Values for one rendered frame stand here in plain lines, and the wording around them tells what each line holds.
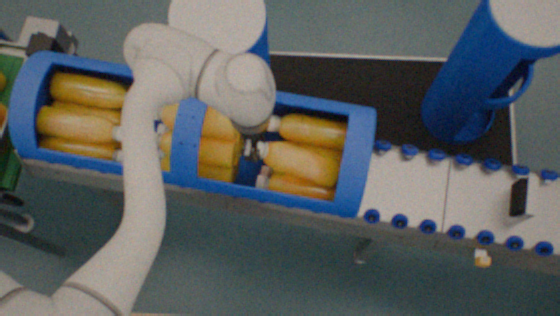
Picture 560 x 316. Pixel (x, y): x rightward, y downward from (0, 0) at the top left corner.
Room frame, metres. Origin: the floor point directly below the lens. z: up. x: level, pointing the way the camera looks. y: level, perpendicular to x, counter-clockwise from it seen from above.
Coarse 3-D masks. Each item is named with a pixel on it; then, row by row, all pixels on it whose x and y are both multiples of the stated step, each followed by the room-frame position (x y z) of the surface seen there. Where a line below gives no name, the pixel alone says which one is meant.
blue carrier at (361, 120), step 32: (32, 64) 0.69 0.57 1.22; (64, 64) 0.69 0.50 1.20; (96, 64) 0.69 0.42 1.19; (32, 96) 0.60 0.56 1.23; (288, 96) 0.57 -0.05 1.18; (32, 128) 0.53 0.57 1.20; (192, 128) 0.49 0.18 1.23; (352, 128) 0.46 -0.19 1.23; (64, 160) 0.47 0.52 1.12; (96, 160) 0.46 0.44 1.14; (192, 160) 0.42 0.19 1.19; (352, 160) 0.39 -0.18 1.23; (224, 192) 0.36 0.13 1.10; (256, 192) 0.35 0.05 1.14; (352, 192) 0.32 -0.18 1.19
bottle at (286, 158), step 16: (272, 144) 0.44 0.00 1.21; (288, 144) 0.44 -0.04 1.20; (272, 160) 0.41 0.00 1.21; (288, 160) 0.40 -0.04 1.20; (304, 160) 0.40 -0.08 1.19; (320, 160) 0.41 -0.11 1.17; (336, 160) 0.41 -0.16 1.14; (304, 176) 0.37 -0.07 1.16; (320, 176) 0.37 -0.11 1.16; (336, 176) 0.37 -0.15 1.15
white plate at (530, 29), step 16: (496, 0) 0.88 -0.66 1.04; (512, 0) 0.87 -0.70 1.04; (528, 0) 0.87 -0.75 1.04; (544, 0) 0.87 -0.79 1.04; (496, 16) 0.83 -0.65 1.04; (512, 16) 0.82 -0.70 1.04; (528, 16) 0.82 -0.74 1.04; (544, 16) 0.82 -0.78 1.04; (512, 32) 0.78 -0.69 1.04; (528, 32) 0.77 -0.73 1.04; (544, 32) 0.77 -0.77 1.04
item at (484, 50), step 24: (480, 24) 0.85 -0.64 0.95; (456, 48) 0.90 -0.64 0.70; (480, 48) 0.81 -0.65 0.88; (504, 48) 0.76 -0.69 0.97; (528, 48) 0.73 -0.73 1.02; (552, 48) 0.73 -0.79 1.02; (456, 72) 0.83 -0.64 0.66; (480, 72) 0.77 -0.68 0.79; (504, 72) 0.74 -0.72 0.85; (528, 72) 0.83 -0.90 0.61; (432, 96) 0.87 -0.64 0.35; (456, 96) 0.78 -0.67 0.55; (480, 96) 0.74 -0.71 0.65; (504, 96) 0.86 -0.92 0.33; (432, 120) 0.80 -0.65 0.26; (456, 120) 0.75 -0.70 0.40; (480, 120) 0.82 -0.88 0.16; (456, 144) 0.73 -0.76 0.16
